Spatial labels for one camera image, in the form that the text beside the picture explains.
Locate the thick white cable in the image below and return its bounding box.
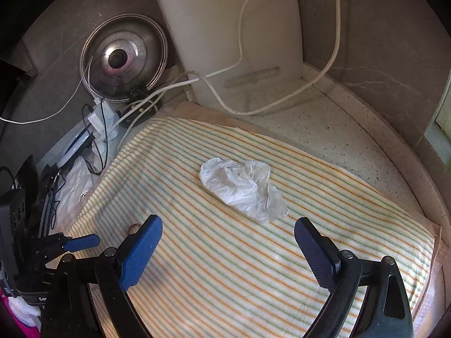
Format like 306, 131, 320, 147
120, 0, 341, 129

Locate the black cable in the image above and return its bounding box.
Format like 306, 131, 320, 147
82, 103, 108, 176

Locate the white window frame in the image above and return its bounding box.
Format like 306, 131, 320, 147
425, 77, 451, 170

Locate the white charger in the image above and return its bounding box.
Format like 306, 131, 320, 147
88, 104, 118, 138

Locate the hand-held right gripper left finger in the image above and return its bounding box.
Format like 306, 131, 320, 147
40, 215, 163, 338

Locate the striped cloth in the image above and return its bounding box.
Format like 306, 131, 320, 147
65, 116, 435, 338

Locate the steel pot lid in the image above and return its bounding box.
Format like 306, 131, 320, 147
79, 13, 170, 102

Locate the beige towel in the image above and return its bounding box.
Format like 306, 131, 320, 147
155, 100, 443, 328

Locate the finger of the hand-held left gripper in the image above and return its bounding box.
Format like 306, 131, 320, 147
33, 233, 101, 264

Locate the pink cloth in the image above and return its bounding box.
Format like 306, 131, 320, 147
0, 294, 43, 338

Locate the translucent plastic bag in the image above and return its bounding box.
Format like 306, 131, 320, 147
200, 157, 289, 223

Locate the white cutting board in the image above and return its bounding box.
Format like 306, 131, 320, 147
150, 0, 304, 108

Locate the thin white charging cable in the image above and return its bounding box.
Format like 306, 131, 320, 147
0, 54, 97, 124

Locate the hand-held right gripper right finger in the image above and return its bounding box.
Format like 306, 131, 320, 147
293, 217, 413, 338

